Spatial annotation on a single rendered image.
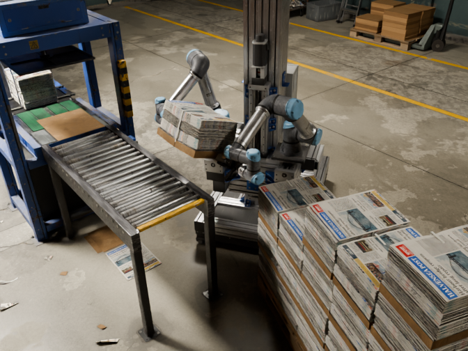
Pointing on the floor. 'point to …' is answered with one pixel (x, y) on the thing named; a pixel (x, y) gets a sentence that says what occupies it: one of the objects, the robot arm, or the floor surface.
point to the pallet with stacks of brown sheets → (394, 23)
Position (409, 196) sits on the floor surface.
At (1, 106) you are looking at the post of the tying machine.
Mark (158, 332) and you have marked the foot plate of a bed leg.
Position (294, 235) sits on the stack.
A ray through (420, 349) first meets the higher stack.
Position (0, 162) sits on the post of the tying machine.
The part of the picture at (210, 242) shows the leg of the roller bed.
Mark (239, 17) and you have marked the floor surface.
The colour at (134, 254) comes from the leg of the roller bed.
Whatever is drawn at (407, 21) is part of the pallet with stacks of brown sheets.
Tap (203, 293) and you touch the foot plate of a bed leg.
